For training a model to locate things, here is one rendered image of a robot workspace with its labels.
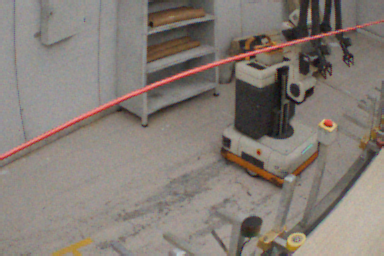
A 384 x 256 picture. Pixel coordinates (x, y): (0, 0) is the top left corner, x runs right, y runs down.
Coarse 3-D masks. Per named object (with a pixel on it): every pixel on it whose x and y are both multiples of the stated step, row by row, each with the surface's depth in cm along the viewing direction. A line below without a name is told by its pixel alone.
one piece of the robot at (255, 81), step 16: (240, 64) 307; (256, 64) 309; (288, 64) 317; (240, 80) 313; (256, 80) 299; (272, 80) 306; (240, 96) 316; (256, 96) 304; (272, 96) 313; (240, 112) 322; (256, 112) 310; (272, 112) 320; (288, 112) 338; (240, 128) 328; (256, 128) 315; (272, 128) 328
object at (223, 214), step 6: (222, 210) 166; (216, 216) 167; (222, 216) 164; (228, 216) 163; (234, 216) 162; (228, 222) 163; (264, 234) 151; (276, 240) 146; (282, 240) 146; (276, 246) 146; (282, 246) 143; (288, 252) 141; (294, 252) 139
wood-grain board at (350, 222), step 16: (368, 176) 169; (352, 192) 160; (368, 192) 158; (352, 208) 150; (368, 208) 148; (336, 224) 143; (352, 224) 141; (368, 224) 139; (320, 240) 136; (336, 240) 134; (352, 240) 132; (368, 240) 130
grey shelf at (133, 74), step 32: (128, 0) 352; (160, 0) 401; (192, 0) 420; (128, 32) 368; (160, 32) 421; (192, 32) 440; (128, 64) 383; (160, 64) 385; (192, 64) 459; (160, 96) 417
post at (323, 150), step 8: (320, 144) 153; (320, 152) 154; (320, 160) 156; (320, 168) 157; (320, 176) 158; (312, 184) 163; (320, 184) 163; (312, 192) 164; (312, 200) 165; (312, 208) 168; (304, 216) 171; (304, 224) 172
